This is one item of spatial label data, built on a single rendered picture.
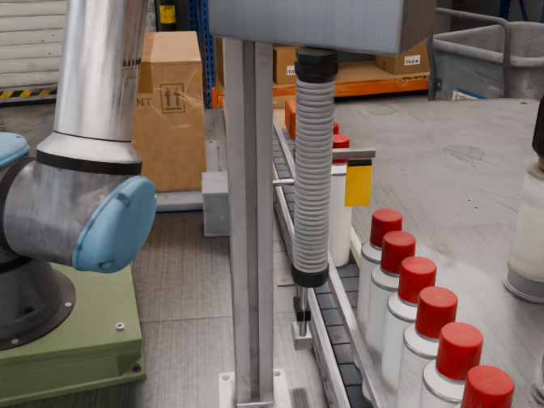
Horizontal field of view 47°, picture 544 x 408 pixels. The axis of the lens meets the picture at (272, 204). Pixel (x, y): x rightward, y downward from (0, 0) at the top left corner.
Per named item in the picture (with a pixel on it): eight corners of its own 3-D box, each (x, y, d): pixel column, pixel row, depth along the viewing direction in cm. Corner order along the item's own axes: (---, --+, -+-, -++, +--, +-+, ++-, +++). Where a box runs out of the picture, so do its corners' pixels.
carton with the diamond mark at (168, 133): (208, 189, 130) (201, 59, 118) (89, 197, 127) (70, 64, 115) (201, 140, 157) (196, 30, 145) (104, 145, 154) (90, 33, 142)
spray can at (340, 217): (352, 268, 96) (360, 142, 87) (319, 270, 96) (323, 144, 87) (345, 251, 101) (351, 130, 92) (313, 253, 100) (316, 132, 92)
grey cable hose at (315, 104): (332, 288, 56) (343, 55, 47) (294, 291, 56) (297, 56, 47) (325, 268, 60) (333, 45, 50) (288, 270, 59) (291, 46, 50)
